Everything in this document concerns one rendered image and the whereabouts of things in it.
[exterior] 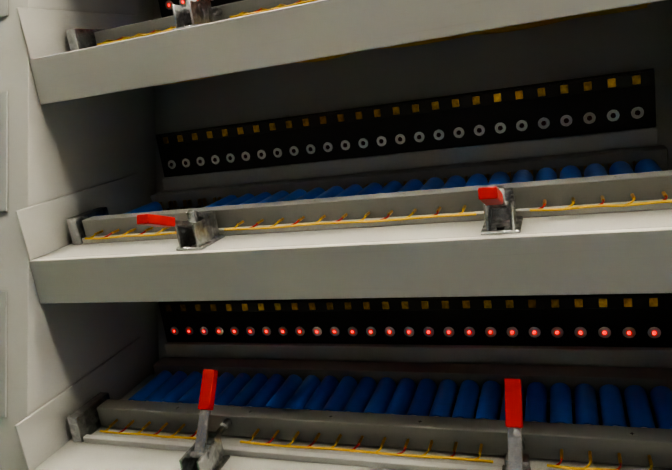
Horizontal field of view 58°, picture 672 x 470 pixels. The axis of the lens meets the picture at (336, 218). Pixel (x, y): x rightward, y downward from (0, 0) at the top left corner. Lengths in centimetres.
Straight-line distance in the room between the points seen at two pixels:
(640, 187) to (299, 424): 35
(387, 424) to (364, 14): 34
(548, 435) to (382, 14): 36
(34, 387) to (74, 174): 22
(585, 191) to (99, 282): 43
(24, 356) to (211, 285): 21
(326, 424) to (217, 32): 36
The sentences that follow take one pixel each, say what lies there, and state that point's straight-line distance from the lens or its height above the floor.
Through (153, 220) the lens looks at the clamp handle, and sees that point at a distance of 51.
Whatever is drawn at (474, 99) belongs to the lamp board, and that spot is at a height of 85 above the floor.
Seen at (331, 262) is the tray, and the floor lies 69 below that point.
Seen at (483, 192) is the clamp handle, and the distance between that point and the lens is 40.
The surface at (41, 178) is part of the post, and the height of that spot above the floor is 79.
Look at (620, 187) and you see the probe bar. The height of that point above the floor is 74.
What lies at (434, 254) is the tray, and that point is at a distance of 46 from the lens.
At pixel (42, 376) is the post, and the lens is 69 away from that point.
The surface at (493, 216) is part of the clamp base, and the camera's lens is 49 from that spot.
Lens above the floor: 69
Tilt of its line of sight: 4 degrees up
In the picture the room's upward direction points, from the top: 2 degrees counter-clockwise
